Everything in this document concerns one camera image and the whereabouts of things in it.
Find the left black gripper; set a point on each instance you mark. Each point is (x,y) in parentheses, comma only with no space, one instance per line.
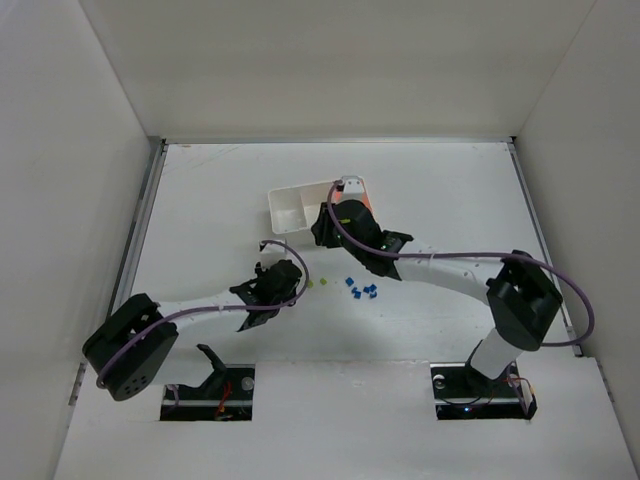
(265,270)

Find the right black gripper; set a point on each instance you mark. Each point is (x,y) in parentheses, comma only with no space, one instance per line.
(324,228)

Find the white three-compartment container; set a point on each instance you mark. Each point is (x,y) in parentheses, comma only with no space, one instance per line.
(296,208)

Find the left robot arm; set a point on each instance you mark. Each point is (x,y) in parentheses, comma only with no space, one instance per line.
(128,350)

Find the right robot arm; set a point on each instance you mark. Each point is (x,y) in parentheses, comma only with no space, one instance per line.
(522,299)

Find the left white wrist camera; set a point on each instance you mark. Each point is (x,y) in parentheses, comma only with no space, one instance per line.
(271,252)

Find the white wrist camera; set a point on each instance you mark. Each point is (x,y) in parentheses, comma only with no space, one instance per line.
(271,252)
(350,187)

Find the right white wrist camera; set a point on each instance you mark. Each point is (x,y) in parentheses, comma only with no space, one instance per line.
(350,187)

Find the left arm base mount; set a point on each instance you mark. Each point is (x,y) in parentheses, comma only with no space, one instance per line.
(225,395)

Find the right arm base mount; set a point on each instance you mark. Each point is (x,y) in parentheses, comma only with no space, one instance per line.
(461,393)

